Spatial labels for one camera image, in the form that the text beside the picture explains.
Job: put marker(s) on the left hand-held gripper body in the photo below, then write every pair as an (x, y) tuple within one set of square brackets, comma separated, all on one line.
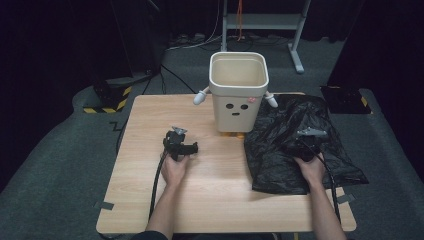
[(173, 143)]

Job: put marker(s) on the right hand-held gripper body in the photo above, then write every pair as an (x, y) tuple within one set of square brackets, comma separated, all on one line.
[(308, 148)]

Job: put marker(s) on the black plastic trash bag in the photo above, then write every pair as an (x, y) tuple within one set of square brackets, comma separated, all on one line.
[(276, 166)]

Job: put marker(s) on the cream trash bin with face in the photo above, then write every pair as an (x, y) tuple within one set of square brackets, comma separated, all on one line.
[(233, 120)]

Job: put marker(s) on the person's right hand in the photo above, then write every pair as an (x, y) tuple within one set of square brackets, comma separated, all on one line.
[(314, 171)]

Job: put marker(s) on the person's left hand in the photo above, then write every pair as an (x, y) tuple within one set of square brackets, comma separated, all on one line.
[(174, 171)]

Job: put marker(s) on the black base with hazard stripes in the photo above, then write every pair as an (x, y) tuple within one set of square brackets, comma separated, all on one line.
[(345, 100), (111, 96)]

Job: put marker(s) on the grey tape strip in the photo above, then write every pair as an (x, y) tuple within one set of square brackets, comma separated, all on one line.
[(104, 205), (346, 198)]

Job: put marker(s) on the person's black left sleeve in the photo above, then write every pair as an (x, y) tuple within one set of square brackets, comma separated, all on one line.
[(150, 236)]

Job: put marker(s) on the grey metal stand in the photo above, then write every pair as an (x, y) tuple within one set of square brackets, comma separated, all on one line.
[(260, 20)]

